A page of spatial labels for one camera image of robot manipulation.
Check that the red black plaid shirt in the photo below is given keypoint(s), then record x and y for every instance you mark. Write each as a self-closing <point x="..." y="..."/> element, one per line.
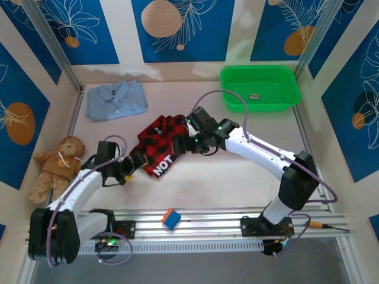
<point x="157" y="145"/>

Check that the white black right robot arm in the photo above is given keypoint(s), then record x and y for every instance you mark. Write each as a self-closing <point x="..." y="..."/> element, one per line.
<point x="260" y="151"/>

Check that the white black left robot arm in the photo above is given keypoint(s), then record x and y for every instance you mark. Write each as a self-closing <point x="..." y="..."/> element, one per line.
<point x="80" y="189"/>

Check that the green plastic basket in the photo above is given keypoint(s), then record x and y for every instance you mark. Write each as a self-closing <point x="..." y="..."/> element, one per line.
<point x="231" y="94"/>

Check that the brown teddy bear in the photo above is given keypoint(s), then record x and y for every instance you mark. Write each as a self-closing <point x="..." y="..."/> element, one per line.
<point x="59" y="159"/>

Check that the blue orange block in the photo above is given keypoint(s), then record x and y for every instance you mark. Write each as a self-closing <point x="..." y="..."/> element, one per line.
<point x="171" y="219"/>

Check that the small label tag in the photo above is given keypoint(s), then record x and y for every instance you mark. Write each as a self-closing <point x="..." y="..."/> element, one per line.
<point x="254" y="96"/>

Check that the light blue folded shirt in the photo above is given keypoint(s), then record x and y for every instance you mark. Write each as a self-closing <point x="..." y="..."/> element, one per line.
<point x="115" y="102"/>

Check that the black controller board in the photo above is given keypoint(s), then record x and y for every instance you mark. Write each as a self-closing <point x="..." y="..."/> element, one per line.
<point x="109" y="243"/>
<point x="275" y="247"/>

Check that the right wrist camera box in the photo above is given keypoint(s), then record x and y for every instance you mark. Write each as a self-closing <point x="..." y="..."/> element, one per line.
<point x="192" y="127"/>

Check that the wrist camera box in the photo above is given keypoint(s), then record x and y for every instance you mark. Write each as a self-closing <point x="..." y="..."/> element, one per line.
<point x="119" y="152"/>
<point x="192" y="127"/>

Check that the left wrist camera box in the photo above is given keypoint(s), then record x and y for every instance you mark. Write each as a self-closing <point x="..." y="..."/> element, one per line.
<point x="119" y="152"/>

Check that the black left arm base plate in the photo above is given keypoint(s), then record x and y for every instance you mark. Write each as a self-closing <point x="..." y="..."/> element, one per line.
<point x="127" y="229"/>

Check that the aluminium mounting rail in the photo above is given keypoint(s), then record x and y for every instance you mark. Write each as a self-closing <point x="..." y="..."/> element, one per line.
<point x="207" y="225"/>

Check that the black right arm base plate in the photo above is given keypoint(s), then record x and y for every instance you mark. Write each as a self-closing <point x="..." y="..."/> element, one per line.
<point x="250" y="226"/>

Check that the aluminium frame post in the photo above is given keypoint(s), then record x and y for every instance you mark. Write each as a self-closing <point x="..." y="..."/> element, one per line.
<point x="316" y="35"/>
<point x="56" y="47"/>

